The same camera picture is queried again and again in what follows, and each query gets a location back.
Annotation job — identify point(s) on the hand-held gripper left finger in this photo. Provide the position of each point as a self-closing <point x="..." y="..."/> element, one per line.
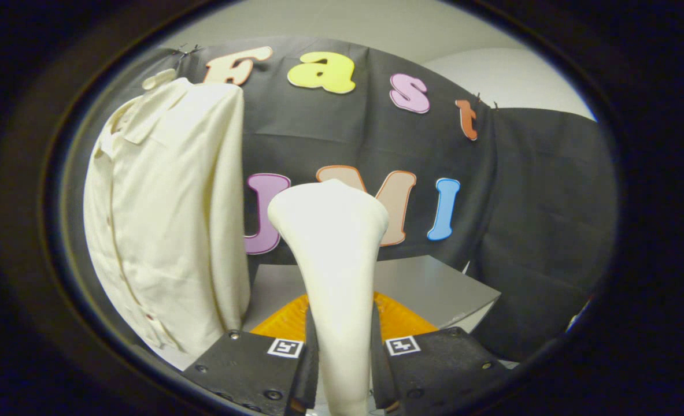
<point x="309" y="381"/>

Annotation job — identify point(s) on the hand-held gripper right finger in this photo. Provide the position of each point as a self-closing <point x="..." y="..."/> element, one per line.
<point x="379" y="375"/>

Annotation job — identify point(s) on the white garment steamer head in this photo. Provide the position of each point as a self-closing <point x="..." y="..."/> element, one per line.
<point x="336" y="260"/>

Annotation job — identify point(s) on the cream button-up shirt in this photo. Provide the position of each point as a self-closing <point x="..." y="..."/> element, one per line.
<point x="162" y="231"/>

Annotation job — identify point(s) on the beige cabinet with grey top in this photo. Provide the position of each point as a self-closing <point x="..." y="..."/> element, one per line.
<point x="434" y="289"/>

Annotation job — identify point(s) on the white plastic hanger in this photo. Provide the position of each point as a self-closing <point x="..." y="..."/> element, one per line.
<point x="158" y="79"/>

